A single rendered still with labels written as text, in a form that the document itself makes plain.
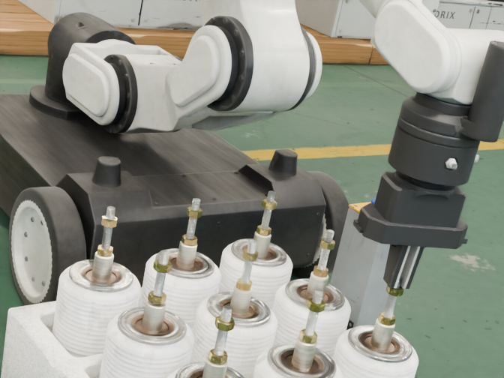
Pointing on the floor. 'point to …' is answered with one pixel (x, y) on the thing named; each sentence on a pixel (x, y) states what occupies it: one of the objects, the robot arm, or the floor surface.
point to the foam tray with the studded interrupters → (41, 347)
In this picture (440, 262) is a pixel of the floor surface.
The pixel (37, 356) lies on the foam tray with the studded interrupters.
